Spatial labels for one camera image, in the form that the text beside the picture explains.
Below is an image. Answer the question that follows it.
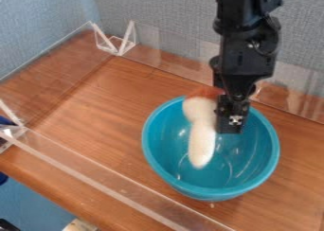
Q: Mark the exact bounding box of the clear acrylic left barrier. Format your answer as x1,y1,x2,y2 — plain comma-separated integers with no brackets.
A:
0,22,107,81

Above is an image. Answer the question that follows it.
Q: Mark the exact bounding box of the blue plastic bowl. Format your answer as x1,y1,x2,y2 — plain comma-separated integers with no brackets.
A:
142,97,281,202

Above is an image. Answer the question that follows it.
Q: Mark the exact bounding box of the clear acrylic back barrier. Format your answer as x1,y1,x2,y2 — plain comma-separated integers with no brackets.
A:
92,22,324,124

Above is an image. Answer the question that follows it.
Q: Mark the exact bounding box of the blue object at left edge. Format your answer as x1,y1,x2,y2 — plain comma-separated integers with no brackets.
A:
0,115,16,186

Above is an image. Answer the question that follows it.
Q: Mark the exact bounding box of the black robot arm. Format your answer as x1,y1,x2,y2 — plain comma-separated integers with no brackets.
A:
210,0,284,133

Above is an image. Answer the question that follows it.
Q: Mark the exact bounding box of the clear acrylic barrier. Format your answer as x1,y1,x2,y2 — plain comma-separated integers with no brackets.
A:
0,22,107,81
92,22,324,124
0,99,235,231

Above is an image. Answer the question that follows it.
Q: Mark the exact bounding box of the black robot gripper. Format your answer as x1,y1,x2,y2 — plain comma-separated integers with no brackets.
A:
209,32,281,133

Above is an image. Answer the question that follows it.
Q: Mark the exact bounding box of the white plush mushroom orange cap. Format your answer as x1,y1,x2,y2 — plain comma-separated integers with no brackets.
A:
182,86,221,169

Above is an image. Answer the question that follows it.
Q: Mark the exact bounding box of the clear acrylic front barrier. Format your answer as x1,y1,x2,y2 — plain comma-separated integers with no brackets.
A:
0,99,235,231

